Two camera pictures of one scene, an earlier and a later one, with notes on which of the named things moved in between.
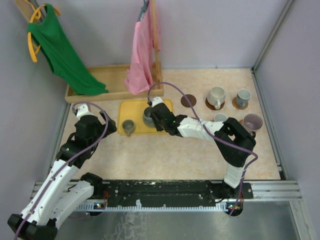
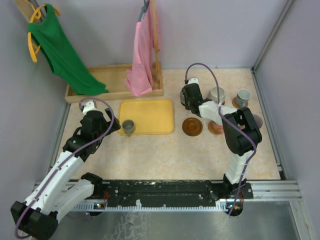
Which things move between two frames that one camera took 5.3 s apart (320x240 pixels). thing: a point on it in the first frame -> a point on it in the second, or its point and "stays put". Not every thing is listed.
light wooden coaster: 234,104 stays put
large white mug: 215,96 stays put
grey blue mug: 243,95 stays put
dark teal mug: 147,117 -> 182,96
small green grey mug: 128,126 stays put
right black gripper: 158,128 -> 186,106
